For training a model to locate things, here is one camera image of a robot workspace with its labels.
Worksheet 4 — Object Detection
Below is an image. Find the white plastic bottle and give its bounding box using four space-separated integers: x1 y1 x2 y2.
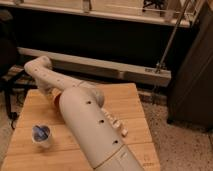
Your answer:
102 108 128 137

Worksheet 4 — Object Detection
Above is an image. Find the clear cup with blue item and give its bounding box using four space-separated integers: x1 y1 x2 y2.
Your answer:
32 125 52 149

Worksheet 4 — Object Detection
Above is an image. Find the white baseboard beam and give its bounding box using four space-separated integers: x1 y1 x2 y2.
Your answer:
18 47 172 87

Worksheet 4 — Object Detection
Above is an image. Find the wooden shelf rail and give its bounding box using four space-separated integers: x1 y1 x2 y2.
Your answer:
0 0 194 28

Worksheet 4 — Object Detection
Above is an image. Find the orange ceramic bowl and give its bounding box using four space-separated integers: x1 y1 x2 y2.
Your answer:
52 89 61 107

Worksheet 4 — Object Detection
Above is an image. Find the black chair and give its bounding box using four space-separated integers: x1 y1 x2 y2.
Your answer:
0 9 33 120

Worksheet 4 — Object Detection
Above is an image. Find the metal pole stand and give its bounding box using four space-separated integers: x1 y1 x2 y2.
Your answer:
151 0 190 101

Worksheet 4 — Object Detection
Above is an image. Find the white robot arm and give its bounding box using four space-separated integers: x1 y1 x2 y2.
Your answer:
24 56 144 171

